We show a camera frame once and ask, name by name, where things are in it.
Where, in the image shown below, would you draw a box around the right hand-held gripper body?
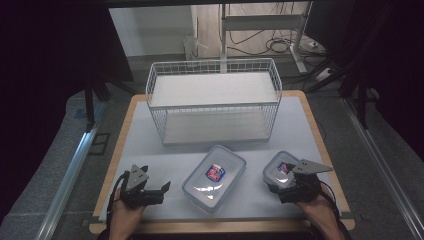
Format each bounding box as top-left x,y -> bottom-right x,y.
278,159 -> 334,204

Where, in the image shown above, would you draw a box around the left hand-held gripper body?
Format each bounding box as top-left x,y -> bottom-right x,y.
119,164 -> 166,210

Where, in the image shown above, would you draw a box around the small clear food container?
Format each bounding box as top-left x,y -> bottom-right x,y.
262,150 -> 303,190

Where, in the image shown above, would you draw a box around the large clear food container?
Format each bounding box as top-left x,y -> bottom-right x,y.
181,144 -> 248,214

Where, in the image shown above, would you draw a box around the white wire shelf rack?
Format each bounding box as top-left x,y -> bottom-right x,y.
145,57 -> 284,146

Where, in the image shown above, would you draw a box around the person's right hand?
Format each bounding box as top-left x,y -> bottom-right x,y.
295,184 -> 340,232

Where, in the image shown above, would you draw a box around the person's left hand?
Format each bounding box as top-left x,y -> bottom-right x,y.
109,189 -> 147,236

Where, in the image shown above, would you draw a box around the wooden-edged white board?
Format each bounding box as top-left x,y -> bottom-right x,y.
99,96 -> 343,223

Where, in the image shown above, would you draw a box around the black stand legs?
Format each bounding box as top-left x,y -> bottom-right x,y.
305,49 -> 372,130
82,74 -> 138,132

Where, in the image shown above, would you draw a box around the clear plastic holder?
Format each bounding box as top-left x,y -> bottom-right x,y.
183,35 -> 208,62

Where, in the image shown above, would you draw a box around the white metal stand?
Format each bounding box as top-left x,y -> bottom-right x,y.
219,2 -> 309,75

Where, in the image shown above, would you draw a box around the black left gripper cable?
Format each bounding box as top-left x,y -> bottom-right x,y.
105,170 -> 131,239

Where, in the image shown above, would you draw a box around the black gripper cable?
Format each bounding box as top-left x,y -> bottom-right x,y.
318,179 -> 351,240
105,170 -> 131,239

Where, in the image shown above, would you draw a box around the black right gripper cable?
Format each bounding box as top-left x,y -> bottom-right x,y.
318,179 -> 351,240

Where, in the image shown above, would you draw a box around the aluminium rail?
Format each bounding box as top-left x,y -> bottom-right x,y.
342,97 -> 424,240
34,99 -> 108,240

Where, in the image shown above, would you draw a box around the black floor cables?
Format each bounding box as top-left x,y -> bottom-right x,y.
228,29 -> 321,58

